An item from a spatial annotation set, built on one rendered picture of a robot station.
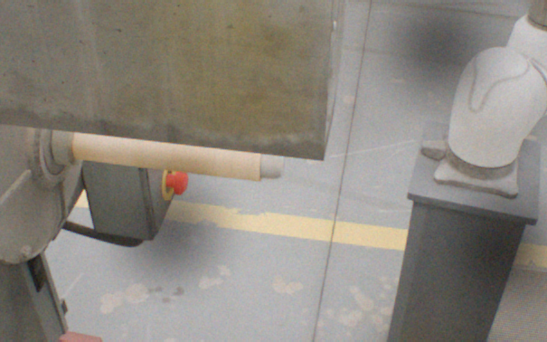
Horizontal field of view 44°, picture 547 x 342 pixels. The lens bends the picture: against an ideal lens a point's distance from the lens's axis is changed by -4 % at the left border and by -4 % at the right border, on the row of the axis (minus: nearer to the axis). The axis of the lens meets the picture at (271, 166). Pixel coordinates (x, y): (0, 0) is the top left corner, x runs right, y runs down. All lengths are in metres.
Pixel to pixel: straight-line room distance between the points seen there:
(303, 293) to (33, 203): 1.56
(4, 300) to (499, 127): 0.96
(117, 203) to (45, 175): 0.34
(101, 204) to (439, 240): 0.81
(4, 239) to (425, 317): 1.26
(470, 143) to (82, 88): 1.10
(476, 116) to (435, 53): 2.01
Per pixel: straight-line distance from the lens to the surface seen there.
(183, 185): 1.04
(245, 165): 0.62
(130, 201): 0.99
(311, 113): 0.40
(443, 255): 1.59
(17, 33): 0.44
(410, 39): 3.51
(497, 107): 1.40
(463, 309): 1.71
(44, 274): 1.17
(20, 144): 0.65
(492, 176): 1.50
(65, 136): 0.67
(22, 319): 1.06
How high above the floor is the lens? 1.65
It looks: 39 degrees down
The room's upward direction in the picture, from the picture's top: straight up
